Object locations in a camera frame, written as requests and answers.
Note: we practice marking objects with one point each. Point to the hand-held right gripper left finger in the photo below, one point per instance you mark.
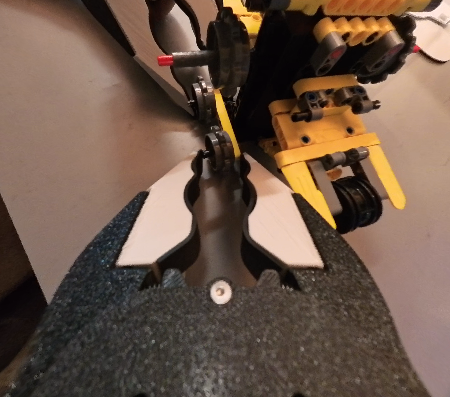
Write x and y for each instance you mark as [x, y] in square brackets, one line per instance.
[158, 225]

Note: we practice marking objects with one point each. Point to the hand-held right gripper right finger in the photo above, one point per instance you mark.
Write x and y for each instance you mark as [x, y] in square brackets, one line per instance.
[284, 228]

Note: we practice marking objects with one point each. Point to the yellow beam with two wheels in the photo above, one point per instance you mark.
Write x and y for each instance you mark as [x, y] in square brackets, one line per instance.
[219, 144]

